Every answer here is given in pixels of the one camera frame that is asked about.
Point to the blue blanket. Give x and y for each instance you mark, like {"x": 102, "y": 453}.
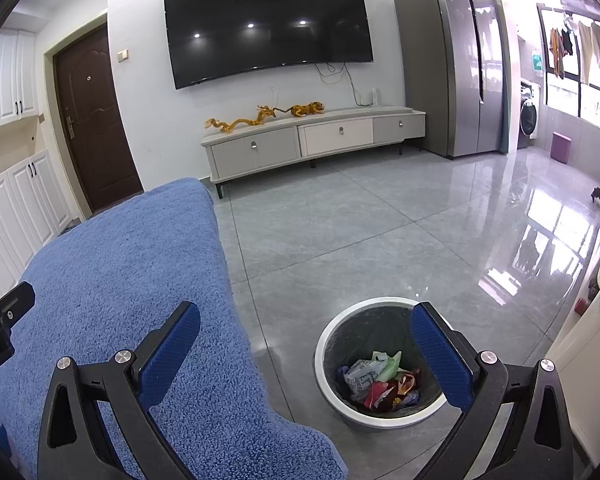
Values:
{"x": 130, "y": 270}

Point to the white television cabinet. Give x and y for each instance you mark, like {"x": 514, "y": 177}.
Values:
{"x": 255, "y": 150}

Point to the white router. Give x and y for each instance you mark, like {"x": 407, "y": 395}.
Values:
{"x": 375, "y": 97}

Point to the red wrapper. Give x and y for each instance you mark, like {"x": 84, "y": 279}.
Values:
{"x": 380, "y": 392}

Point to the hanging clothes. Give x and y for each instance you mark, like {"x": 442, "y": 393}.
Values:
{"x": 557, "y": 50}

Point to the black wall television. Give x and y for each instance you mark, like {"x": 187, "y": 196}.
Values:
{"x": 265, "y": 25}

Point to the dark brown door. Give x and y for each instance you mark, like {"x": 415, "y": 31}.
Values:
{"x": 100, "y": 125}

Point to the silver wrapper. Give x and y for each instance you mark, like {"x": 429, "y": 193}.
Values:
{"x": 362, "y": 372}

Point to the green wrapper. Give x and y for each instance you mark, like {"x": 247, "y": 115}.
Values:
{"x": 390, "y": 367}

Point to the white built-in cabinet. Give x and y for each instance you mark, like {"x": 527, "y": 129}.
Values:
{"x": 25, "y": 200}

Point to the beige light switch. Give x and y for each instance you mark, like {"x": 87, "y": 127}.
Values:
{"x": 123, "y": 55}

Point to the green wall sign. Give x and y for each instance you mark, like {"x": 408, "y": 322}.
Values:
{"x": 536, "y": 63}

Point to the purple wrapper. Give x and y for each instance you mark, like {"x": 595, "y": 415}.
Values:
{"x": 413, "y": 399}
{"x": 342, "y": 374}

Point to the golden dragon figurine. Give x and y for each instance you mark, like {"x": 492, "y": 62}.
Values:
{"x": 230, "y": 124}

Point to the small red object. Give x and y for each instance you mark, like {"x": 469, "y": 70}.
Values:
{"x": 582, "y": 306}

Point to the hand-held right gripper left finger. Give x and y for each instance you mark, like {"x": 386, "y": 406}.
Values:
{"x": 172, "y": 355}

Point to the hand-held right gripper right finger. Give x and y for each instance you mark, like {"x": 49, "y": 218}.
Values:
{"x": 442, "y": 355}

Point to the grey refrigerator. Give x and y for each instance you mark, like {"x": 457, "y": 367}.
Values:
{"x": 445, "y": 70}

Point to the white side cabinet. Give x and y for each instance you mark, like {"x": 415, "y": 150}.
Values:
{"x": 595, "y": 360}

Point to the dark red snack bag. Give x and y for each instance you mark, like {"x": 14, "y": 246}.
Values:
{"x": 405, "y": 385}

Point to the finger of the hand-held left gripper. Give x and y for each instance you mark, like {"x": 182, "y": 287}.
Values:
{"x": 15, "y": 302}

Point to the golden tiger figurine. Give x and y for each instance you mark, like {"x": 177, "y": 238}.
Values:
{"x": 307, "y": 109}

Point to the grey trash bin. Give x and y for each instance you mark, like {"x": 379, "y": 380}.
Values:
{"x": 360, "y": 325}

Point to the white washing machine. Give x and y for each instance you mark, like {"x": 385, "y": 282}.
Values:
{"x": 529, "y": 115}

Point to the purple stool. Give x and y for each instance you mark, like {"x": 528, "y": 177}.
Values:
{"x": 561, "y": 147}

